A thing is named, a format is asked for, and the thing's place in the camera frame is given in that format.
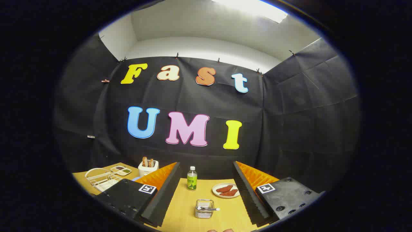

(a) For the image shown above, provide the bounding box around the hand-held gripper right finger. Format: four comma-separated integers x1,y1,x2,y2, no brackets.
232,161,325,227

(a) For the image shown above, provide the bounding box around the white divided sauce tray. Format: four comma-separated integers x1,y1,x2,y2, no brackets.
110,166,132,176

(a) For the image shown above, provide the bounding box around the white toaster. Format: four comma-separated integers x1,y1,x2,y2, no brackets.
138,160,159,177

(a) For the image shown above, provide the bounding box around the white wire dish rack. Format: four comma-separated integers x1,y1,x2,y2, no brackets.
85,168,123,193

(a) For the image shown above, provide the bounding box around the white drip tray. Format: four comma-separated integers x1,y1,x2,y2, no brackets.
97,179,121,193

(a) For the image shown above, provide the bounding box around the black backdrop cloth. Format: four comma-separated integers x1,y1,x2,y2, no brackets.
55,32,359,194

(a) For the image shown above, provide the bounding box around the cream plate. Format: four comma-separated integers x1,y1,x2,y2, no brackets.
212,183,241,198

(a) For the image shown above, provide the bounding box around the metal wire basket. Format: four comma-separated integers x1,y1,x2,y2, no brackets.
195,199,215,219

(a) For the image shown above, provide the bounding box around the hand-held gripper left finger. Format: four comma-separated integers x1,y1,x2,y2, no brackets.
97,162,181,228

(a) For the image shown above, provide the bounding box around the green label drink bottle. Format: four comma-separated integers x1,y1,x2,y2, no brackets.
187,166,197,191

